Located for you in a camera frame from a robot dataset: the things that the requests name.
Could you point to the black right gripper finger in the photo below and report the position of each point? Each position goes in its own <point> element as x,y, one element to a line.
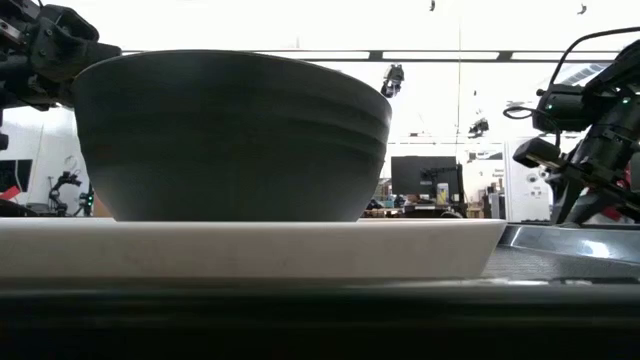
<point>565,200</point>
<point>587,210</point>

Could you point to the black bowl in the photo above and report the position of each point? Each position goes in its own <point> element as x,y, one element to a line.
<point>225,140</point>

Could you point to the white round plate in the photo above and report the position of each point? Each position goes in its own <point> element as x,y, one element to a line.
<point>250,250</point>

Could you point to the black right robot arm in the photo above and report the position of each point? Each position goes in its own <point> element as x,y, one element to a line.
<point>620,65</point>

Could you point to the black background robot arm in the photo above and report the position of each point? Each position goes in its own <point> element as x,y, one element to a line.
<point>65,178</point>

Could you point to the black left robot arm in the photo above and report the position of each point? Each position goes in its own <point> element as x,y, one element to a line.
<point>15,20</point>

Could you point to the black serving tray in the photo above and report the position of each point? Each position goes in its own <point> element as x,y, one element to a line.
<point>320,320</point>

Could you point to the white pillar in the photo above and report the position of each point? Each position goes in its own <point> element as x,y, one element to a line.
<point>525,200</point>

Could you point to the hanging black ceiling device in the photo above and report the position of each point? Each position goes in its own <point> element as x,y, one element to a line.
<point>478,127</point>

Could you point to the white yellow bottle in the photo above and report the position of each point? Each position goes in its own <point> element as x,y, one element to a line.
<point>442,195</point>

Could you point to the cluttered background desk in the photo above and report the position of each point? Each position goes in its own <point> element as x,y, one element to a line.
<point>430,212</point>

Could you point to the red object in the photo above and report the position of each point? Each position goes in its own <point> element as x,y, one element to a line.
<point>9,193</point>

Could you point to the black computer monitor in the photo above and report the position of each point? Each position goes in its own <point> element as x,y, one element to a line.
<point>410,175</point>

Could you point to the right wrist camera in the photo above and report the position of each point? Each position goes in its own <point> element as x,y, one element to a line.
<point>565,107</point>

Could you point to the dark wall screen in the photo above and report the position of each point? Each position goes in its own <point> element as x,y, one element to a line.
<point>10,175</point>

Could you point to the hanging overhead camera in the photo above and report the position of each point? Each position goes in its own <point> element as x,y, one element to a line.
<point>393,75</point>

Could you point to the black overhead frame bar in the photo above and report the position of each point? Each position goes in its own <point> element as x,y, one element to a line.
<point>376,55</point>

